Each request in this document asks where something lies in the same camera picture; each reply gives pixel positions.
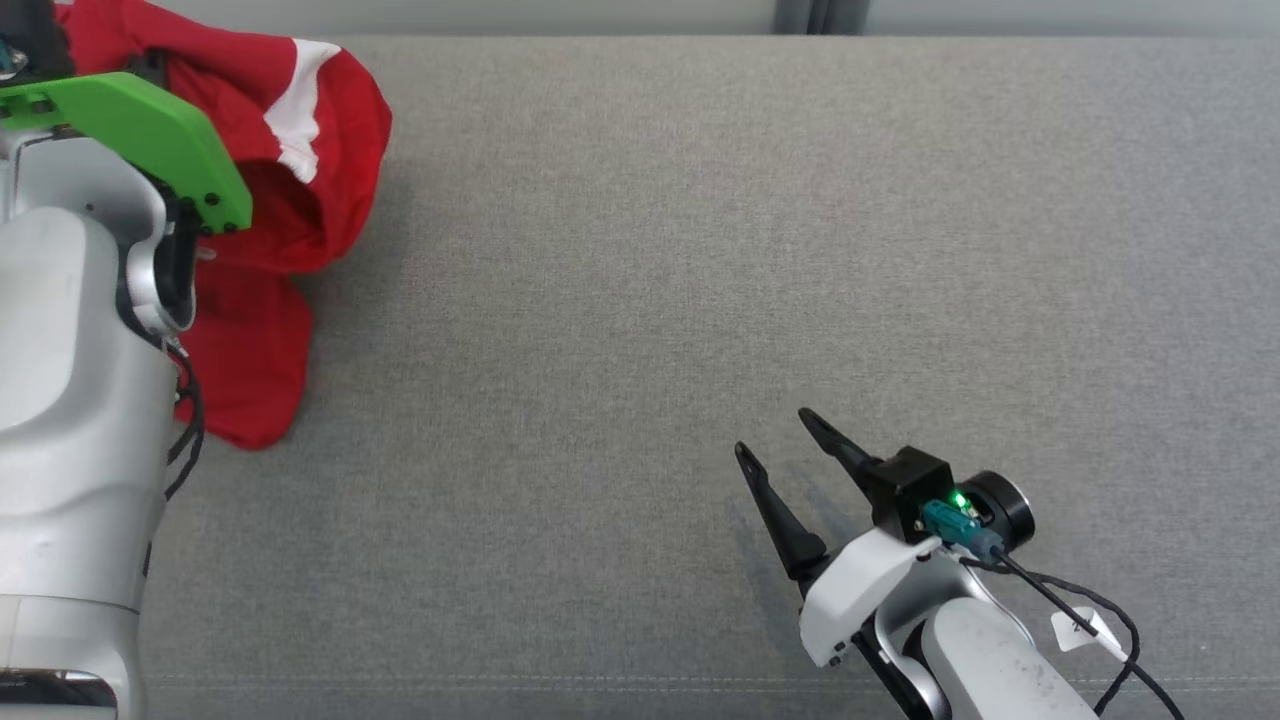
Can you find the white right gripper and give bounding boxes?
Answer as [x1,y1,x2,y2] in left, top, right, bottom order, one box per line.
[735,408,946,669]

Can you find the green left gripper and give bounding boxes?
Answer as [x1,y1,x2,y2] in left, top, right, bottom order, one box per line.
[0,72,253,236]

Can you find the red shorts with white trim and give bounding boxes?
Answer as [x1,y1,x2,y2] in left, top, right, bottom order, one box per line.
[55,0,393,276]

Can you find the teal right camera connector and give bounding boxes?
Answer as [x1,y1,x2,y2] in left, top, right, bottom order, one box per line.
[922,500,1004,561]

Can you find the white cable tag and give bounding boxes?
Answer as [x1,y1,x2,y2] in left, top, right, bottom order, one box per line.
[1050,607,1129,658]

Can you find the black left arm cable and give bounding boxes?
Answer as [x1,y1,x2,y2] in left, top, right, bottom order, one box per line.
[163,338,207,501]

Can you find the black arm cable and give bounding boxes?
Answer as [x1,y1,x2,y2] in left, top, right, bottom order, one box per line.
[163,338,207,501]
[960,545,1188,720]

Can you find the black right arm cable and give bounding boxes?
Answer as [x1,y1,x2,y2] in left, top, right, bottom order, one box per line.
[960,545,1188,720]

